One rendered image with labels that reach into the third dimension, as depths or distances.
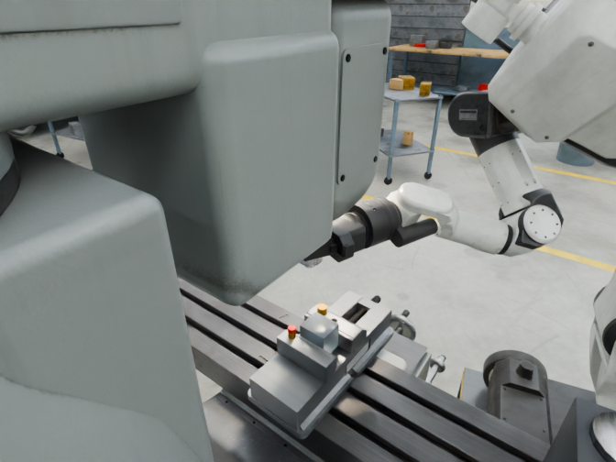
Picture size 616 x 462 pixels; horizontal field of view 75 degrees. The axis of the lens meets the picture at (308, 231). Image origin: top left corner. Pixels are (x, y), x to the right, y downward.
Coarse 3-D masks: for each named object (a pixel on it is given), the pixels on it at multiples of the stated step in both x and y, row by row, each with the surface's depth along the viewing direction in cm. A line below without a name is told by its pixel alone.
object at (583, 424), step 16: (576, 400) 59; (576, 416) 57; (592, 416) 57; (608, 416) 56; (560, 432) 62; (576, 432) 55; (592, 432) 54; (608, 432) 54; (560, 448) 60; (576, 448) 53; (592, 448) 53; (608, 448) 52
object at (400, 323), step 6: (402, 312) 140; (408, 312) 140; (390, 318) 140; (396, 318) 138; (402, 318) 137; (390, 324) 142; (396, 324) 141; (402, 324) 138; (408, 324) 136; (396, 330) 138; (402, 330) 140; (408, 330) 138; (414, 330) 136; (408, 336) 139; (414, 336) 137
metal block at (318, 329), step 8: (312, 320) 81; (320, 320) 81; (328, 320) 81; (304, 328) 80; (312, 328) 79; (320, 328) 79; (328, 328) 79; (336, 328) 80; (304, 336) 81; (312, 336) 79; (320, 336) 78; (328, 336) 78; (336, 336) 82; (320, 344) 78; (328, 344) 80; (336, 344) 83
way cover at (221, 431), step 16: (208, 400) 89; (224, 400) 89; (208, 416) 84; (224, 416) 85; (240, 416) 86; (208, 432) 80; (224, 432) 81; (240, 432) 82; (256, 432) 82; (272, 432) 83; (224, 448) 77; (240, 448) 78; (256, 448) 78; (272, 448) 79; (288, 448) 80
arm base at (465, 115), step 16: (464, 96) 86; (480, 96) 83; (448, 112) 91; (464, 112) 87; (480, 112) 84; (496, 112) 83; (464, 128) 88; (480, 128) 85; (496, 128) 84; (512, 128) 86
